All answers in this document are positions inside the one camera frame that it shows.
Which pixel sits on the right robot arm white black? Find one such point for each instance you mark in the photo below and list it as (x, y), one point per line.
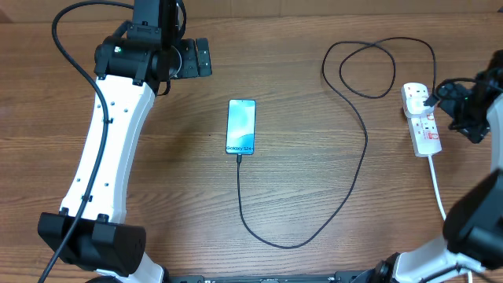
(471, 239)

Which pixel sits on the white power strip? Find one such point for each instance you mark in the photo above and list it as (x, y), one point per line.
(423, 130)

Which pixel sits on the white charger plug adapter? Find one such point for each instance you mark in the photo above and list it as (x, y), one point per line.
(414, 107)

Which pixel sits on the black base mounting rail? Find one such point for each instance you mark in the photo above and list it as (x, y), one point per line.
(352, 276)

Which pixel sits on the blue screen Galaxy smartphone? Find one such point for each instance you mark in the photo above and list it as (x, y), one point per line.
(240, 132)

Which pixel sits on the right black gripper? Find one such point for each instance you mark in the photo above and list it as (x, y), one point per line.
(474, 132)

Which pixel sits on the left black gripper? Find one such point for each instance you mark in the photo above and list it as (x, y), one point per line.
(192, 67)

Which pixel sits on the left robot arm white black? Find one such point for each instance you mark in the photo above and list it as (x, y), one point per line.
(133, 66)

